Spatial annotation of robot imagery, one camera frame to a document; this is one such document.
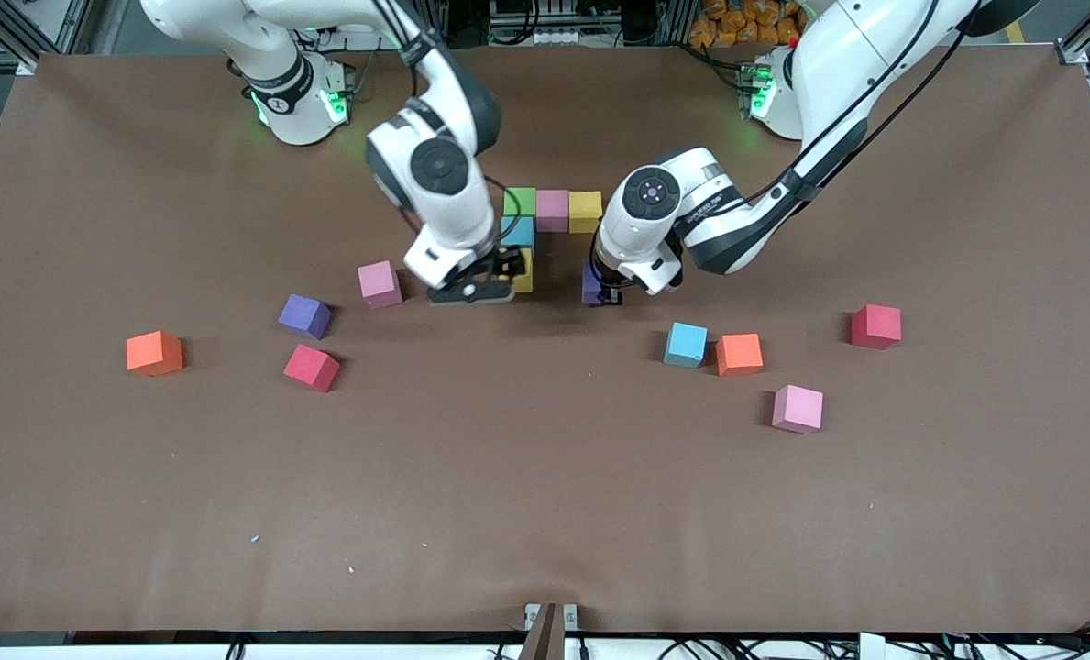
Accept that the pink foam cube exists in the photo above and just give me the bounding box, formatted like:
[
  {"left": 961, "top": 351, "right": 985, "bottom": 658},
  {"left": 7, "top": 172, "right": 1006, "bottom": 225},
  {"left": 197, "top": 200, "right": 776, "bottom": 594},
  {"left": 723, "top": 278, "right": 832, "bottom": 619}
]
[
  {"left": 536, "top": 190, "right": 570, "bottom": 233},
  {"left": 358, "top": 260, "right": 404, "bottom": 310},
  {"left": 771, "top": 384, "right": 825, "bottom": 435}
]

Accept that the red foam cube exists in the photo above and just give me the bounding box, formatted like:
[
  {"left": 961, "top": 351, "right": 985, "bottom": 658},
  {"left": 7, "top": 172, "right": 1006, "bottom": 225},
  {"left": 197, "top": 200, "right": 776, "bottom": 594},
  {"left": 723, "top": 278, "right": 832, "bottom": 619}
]
[
  {"left": 282, "top": 344, "right": 342, "bottom": 393},
  {"left": 851, "top": 303, "right": 903, "bottom": 351}
]

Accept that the orange foam cube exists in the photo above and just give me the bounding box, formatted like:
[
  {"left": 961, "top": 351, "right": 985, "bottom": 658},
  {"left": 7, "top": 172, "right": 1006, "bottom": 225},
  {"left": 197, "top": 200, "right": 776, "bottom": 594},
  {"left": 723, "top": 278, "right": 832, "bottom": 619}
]
[
  {"left": 715, "top": 333, "right": 765, "bottom": 378},
  {"left": 126, "top": 331, "right": 184, "bottom": 378}
]

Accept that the brown paper table cover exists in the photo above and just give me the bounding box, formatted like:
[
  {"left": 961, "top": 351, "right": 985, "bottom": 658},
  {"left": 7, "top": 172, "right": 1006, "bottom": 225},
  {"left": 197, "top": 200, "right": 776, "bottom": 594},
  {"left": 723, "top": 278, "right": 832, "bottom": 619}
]
[{"left": 0, "top": 46, "right": 1090, "bottom": 635}]

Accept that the bag of orange items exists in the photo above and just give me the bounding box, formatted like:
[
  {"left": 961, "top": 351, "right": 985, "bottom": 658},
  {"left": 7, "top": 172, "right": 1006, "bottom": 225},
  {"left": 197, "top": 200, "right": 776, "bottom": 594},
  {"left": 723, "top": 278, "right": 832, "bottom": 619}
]
[{"left": 689, "top": 0, "right": 802, "bottom": 49}]

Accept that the metal table edge bracket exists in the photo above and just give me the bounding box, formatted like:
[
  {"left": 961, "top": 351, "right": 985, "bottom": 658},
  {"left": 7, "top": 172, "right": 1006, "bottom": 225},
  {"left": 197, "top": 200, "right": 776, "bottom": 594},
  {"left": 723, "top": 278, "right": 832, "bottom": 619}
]
[{"left": 519, "top": 602, "right": 580, "bottom": 660}]

